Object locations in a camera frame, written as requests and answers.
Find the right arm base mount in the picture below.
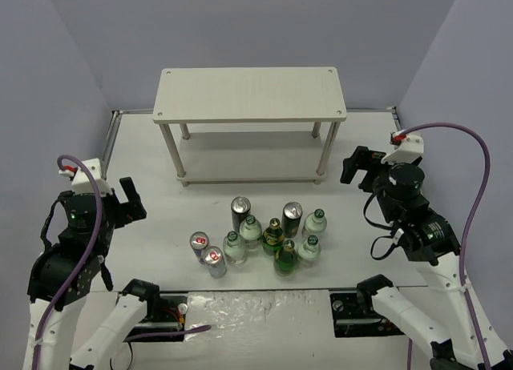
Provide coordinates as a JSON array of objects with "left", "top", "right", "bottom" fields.
[{"left": 329, "top": 289, "right": 404, "bottom": 338}]

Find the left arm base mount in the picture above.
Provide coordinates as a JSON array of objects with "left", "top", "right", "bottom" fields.
[{"left": 128, "top": 292, "right": 188, "bottom": 343}]

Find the black can right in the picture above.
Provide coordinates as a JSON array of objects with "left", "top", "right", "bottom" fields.
[{"left": 281, "top": 201, "right": 303, "bottom": 239}]

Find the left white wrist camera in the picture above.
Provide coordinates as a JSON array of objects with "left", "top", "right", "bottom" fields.
[{"left": 59, "top": 158, "right": 113, "bottom": 197}]

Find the clear bottle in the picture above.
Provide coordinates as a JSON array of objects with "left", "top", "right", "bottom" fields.
[
  {"left": 223, "top": 231, "right": 247, "bottom": 265},
  {"left": 302, "top": 208, "right": 327, "bottom": 239},
  {"left": 239, "top": 215, "right": 263, "bottom": 251},
  {"left": 297, "top": 235, "right": 321, "bottom": 268}
]

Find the right metal table rail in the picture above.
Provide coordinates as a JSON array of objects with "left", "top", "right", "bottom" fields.
[{"left": 390, "top": 107, "right": 402, "bottom": 131}]

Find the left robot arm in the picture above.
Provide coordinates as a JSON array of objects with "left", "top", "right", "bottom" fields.
[{"left": 23, "top": 177, "right": 160, "bottom": 369}]

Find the green glass bottle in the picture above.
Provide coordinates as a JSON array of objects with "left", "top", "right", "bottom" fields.
[
  {"left": 262, "top": 218, "right": 285, "bottom": 255},
  {"left": 274, "top": 239, "right": 297, "bottom": 275}
]

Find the white two-tier shelf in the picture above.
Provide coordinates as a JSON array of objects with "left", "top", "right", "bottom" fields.
[{"left": 152, "top": 66, "right": 347, "bottom": 186}]

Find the green glass bottle front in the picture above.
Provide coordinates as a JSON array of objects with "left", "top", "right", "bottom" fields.
[{"left": 274, "top": 239, "right": 297, "bottom": 275}]

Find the silver red can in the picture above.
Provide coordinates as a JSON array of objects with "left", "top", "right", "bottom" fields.
[
  {"left": 189, "top": 231, "right": 210, "bottom": 264},
  {"left": 202, "top": 246, "right": 227, "bottom": 279}
]

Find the silver red can front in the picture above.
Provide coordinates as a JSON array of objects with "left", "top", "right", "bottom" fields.
[{"left": 202, "top": 246, "right": 227, "bottom": 279}]

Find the metal table rail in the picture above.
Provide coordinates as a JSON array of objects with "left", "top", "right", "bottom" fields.
[
  {"left": 101, "top": 111, "right": 122, "bottom": 179},
  {"left": 390, "top": 107, "right": 402, "bottom": 131}
]

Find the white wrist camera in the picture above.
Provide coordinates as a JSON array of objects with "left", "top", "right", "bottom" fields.
[
  {"left": 59, "top": 158, "right": 113, "bottom": 197},
  {"left": 381, "top": 131, "right": 424, "bottom": 165}
]

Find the left metal table rail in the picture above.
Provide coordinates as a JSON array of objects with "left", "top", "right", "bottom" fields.
[{"left": 101, "top": 111, "right": 122, "bottom": 179}]

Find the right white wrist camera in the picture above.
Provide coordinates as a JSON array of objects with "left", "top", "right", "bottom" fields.
[{"left": 381, "top": 131, "right": 424, "bottom": 165}]

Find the silver red can rear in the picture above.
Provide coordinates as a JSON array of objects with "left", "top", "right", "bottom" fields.
[{"left": 189, "top": 231, "right": 210, "bottom": 264}]

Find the black can left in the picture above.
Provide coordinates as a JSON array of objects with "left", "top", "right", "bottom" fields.
[{"left": 230, "top": 196, "right": 251, "bottom": 232}]

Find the black can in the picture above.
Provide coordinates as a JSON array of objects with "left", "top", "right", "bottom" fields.
[
  {"left": 230, "top": 196, "right": 251, "bottom": 232},
  {"left": 281, "top": 201, "right": 303, "bottom": 239}
]

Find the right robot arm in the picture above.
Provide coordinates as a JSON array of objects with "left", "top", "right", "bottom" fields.
[{"left": 341, "top": 146, "right": 512, "bottom": 369}]

